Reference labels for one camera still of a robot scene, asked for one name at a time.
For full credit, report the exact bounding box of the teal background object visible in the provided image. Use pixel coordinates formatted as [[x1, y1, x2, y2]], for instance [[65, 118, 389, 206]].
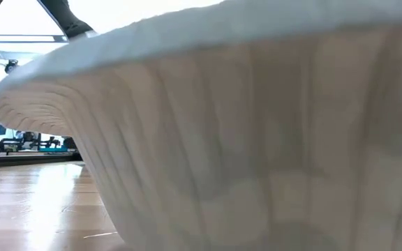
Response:
[[38, 146, 68, 153]]

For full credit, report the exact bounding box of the grey horizontal overhead bar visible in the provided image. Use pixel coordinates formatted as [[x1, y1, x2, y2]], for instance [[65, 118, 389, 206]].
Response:
[[0, 33, 70, 44]]

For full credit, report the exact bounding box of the round black background device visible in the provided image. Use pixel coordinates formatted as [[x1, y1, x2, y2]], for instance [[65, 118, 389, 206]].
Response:
[[4, 59, 20, 75]]

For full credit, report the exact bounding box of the large white patterned paper bowl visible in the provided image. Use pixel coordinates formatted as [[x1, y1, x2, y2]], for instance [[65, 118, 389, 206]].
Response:
[[0, 0, 402, 251]]

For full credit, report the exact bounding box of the dark background machinery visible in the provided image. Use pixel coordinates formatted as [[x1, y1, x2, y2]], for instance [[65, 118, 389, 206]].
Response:
[[0, 130, 79, 154]]

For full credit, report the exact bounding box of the black aluminium table frame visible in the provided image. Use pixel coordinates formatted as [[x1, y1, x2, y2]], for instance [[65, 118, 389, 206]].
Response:
[[0, 152, 84, 169]]

